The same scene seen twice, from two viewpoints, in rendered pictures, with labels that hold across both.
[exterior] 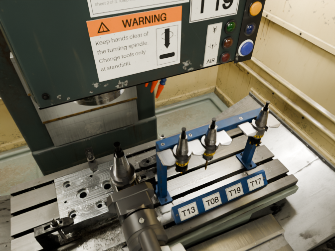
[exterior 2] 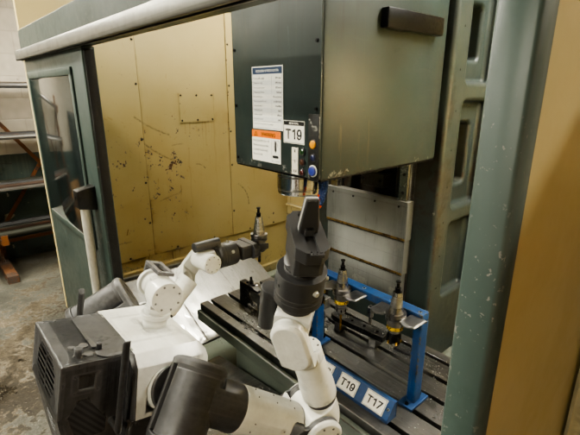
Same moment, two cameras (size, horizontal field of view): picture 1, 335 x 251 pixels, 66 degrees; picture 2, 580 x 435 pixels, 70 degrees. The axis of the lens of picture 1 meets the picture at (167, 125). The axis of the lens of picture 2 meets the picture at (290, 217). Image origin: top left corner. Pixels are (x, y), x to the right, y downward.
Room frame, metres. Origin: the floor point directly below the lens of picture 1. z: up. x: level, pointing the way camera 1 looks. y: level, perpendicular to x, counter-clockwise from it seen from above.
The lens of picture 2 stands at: (0.06, -1.34, 1.87)
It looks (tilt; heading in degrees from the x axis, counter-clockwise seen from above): 17 degrees down; 73
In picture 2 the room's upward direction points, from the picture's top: straight up
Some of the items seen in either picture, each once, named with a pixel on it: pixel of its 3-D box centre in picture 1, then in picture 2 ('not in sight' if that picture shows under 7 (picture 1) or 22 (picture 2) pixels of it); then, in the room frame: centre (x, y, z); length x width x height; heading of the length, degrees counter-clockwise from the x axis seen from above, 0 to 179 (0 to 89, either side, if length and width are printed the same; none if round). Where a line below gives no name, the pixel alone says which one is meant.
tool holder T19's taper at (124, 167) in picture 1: (120, 163); (258, 224); (0.39, 0.11, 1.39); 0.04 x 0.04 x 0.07
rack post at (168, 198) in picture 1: (162, 174); (318, 309); (0.60, 0.02, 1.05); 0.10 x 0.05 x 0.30; 24
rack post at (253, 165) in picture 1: (252, 140); (416, 362); (0.78, -0.38, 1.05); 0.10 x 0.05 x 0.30; 24
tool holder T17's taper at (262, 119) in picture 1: (262, 116); (396, 301); (0.71, -0.35, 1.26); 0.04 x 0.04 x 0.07
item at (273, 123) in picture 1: (271, 121); (411, 322); (0.73, -0.40, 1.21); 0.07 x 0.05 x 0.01; 24
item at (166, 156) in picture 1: (167, 158); not in sight; (0.55, 0.00, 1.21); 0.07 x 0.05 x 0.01; 24
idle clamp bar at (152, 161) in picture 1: (165, 158); (357, 330); (0.77, 0.01, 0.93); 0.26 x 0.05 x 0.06; 119
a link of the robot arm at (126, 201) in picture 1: (136, 212); (236, 250); (0.30, 0.07, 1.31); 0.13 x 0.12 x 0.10; 114
